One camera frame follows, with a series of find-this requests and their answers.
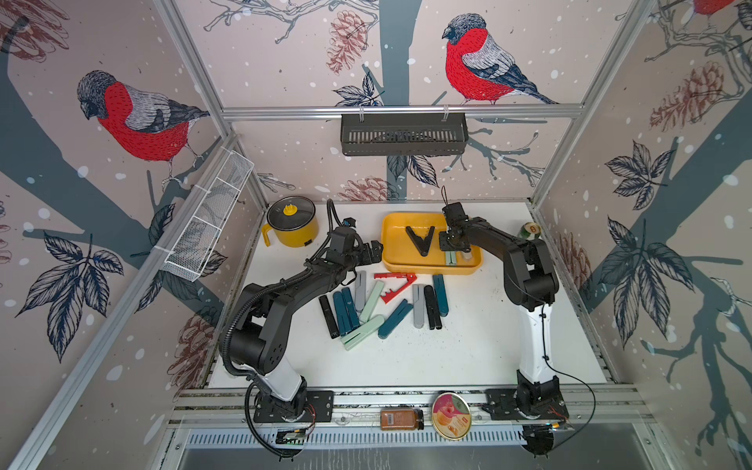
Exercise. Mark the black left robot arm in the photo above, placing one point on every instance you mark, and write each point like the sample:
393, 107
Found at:
254, 342

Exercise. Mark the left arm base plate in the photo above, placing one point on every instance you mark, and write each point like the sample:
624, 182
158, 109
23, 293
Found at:
306, 407

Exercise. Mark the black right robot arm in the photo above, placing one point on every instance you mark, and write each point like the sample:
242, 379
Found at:
530, 283

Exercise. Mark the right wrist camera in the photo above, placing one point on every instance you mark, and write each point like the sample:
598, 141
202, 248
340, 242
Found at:
455, 215

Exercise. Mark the dark teal angled pruning pliers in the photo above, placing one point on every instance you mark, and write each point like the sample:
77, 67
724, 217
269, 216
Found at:
394, 319

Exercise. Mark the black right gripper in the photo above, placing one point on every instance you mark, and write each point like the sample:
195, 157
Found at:
443, 244

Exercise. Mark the green white small bottle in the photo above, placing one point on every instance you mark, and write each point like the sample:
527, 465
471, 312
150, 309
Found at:
530, 231

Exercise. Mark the yellow plastic storage box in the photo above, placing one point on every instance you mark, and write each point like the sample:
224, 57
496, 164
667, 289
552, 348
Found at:
401, 256

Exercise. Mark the grey middle pruning pliers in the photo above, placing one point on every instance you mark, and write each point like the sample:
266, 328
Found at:
419, 307

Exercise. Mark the white wire mesh shelf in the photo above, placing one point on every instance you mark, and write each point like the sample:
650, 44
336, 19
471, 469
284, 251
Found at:
189, 257

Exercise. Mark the brown rectangular box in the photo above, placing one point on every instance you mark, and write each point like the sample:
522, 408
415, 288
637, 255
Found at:
401, 419

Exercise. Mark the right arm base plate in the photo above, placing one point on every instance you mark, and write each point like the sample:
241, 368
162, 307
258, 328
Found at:
506, 404

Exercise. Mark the black hanging wall basket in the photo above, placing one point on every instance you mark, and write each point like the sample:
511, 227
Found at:
391, 134

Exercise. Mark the grey pruning pliers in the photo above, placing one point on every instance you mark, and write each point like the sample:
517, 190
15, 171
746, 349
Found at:
360, 291
419, 307

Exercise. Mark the round pink tin lid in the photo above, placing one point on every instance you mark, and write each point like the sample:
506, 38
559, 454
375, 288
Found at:
451, 417

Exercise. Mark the yellow electric cooking pot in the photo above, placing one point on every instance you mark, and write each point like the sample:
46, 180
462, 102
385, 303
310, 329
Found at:
293, 220

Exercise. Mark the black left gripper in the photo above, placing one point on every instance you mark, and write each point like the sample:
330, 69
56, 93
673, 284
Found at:
376, 254

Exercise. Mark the grey left pruning pliers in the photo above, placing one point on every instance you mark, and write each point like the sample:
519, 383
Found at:
360, 291

